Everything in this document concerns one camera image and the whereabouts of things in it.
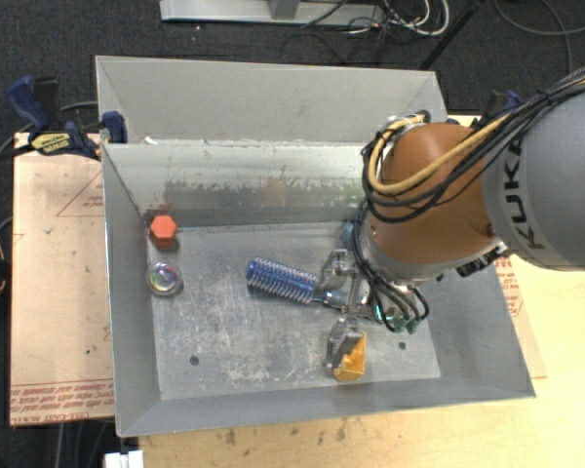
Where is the blue hair brush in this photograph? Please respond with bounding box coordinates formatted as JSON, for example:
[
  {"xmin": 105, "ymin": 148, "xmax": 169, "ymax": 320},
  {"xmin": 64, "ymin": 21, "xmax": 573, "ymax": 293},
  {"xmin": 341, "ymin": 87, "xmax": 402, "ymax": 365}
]
[{"xmin": 245, "ymin": 256, "xmax": 345, "ymax": 309}]

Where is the grey metal bin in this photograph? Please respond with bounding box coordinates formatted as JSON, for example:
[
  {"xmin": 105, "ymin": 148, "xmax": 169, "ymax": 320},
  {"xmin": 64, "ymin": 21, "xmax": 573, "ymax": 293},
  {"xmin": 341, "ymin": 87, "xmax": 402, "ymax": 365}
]
[{"xmin": 95, "ymin": 55, "xmax": 537, "ymax": 438}]

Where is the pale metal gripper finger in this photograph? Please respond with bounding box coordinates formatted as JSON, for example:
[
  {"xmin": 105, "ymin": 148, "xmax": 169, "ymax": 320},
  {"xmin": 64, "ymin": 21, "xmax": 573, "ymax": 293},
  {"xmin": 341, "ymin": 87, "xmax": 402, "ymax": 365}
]
[
  {"xmin": 325, "ymin": 316, "xmax": 362, "ymax": 375},
  {"xmin": 319, "ymin": 249, "xmax": 353, "ymax": 293}
]

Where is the clear glass ball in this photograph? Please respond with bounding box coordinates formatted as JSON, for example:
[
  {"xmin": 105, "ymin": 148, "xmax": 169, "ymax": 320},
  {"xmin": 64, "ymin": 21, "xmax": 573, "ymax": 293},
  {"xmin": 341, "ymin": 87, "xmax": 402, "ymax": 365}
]
[{"xmin": 145, "ymin": 261, "xmax": 183, "ymax": 297}]

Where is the red hexagonal block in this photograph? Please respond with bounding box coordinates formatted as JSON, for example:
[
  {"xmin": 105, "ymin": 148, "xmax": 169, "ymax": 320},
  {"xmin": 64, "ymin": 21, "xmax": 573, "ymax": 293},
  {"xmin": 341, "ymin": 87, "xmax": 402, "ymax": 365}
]
[{"xmin": 148, "ymin": 214, "xmax": 178, "ymax": 251}]

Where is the yellow plastic wedge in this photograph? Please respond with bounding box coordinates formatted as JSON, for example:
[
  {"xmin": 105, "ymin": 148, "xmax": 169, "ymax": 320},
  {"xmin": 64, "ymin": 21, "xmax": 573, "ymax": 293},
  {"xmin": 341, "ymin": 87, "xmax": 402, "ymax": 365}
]
[{"xmin": 332, "ymin": 331, "xmax": 368, "ymax": 383}]

